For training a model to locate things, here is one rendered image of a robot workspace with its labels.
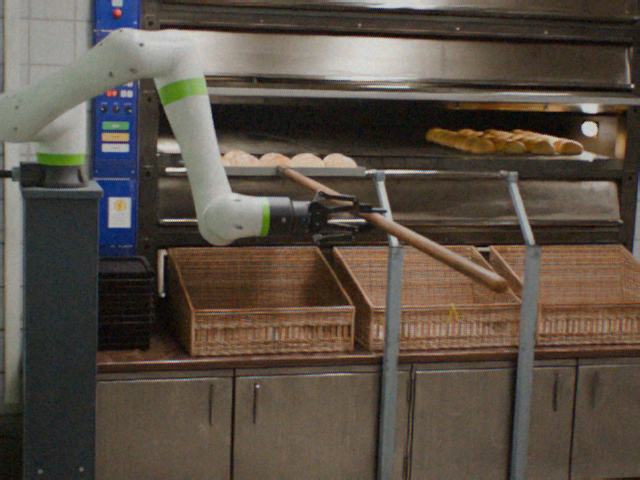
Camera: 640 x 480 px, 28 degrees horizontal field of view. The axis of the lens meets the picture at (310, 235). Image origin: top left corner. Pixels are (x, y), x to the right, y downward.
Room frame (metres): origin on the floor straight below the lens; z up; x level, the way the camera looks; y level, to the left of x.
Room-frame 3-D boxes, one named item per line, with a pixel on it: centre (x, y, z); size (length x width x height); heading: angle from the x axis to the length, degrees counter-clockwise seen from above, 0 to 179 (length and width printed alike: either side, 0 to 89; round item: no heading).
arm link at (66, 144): (3.34, 0.68, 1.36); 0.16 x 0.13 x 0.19; 147
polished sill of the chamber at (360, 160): (4.70, -0.32, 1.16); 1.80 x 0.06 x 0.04; 105
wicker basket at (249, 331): (4.27, 0.17, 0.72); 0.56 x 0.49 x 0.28; 106
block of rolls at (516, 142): (5.25, -0.77, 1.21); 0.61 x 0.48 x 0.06; 15
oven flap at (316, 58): (4.68, -0.32, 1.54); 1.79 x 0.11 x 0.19; 105
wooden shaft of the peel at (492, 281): (3.08, -0.14, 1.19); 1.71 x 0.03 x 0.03; 14
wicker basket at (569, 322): (4.58, -1.00, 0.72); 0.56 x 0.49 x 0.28; 105
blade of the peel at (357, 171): (4.17, 0.14, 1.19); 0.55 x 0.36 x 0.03; 104
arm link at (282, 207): (2.98, 0.08, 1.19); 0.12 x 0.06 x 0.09; 14
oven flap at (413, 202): (4.68, -0.32, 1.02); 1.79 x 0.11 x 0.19; 105
